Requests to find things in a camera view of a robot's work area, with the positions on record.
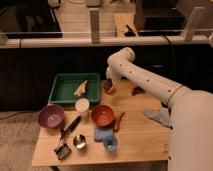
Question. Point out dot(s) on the orange fruit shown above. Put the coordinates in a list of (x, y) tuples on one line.
[(110, 91)]

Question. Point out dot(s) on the red sausage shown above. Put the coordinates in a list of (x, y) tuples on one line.
[(117, 122)]

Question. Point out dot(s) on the black eraser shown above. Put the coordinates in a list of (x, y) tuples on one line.
[(107, 85)]

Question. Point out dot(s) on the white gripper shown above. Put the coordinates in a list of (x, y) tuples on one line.
[(111, 77)]

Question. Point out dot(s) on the bunch of dark grapes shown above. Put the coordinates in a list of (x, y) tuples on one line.
[(137, 90)]

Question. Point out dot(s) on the purple bowl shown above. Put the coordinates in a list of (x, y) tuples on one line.
[(51, 116)]

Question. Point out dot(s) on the green plastic tray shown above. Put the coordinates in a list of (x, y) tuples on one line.
[(65, 85)]

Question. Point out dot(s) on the white cup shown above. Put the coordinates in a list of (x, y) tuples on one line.
[(82, 106)]

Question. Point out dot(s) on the orange bowl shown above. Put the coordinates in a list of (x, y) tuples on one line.
[(102, 115)]

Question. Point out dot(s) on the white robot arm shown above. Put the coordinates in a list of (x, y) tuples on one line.
[(190, 146)]

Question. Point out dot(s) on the blue sponge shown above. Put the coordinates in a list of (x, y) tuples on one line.
[(100, 133)]

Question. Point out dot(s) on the small metal cup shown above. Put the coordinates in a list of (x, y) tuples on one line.
[(79, 141)]

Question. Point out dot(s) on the wooden table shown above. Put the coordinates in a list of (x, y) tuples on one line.
[(139, 138)]

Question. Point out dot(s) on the light blue cloth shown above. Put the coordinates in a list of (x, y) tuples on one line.
[(162, 116)]

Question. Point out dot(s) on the beige wedge in tray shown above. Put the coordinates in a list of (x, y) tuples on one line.
[(81, 89)]

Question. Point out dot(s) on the blue cup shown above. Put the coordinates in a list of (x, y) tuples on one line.
[(110, 143)]

